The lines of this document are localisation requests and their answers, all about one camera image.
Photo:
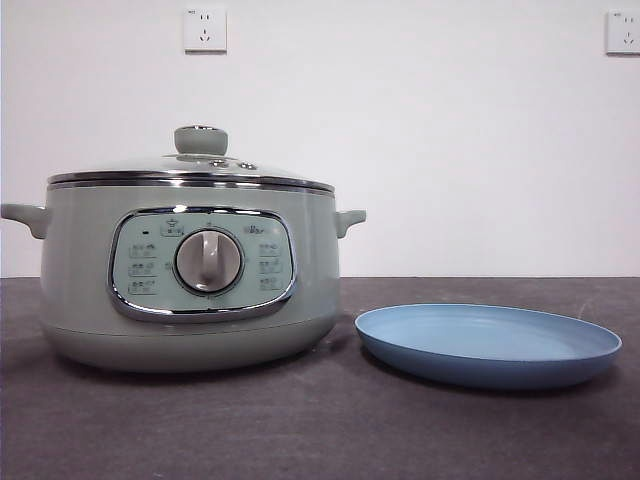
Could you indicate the glass lid with green knob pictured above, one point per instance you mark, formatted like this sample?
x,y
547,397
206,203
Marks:
x,y
200,141

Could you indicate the white wall socket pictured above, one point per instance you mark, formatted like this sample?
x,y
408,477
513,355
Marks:
x,y
624,32
205,30

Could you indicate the blue round plate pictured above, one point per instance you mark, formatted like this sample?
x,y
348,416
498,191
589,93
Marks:
x,y
475,352

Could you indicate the pale green electric steamer pot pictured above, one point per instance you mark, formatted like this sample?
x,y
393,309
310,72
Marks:
x,y
80,300

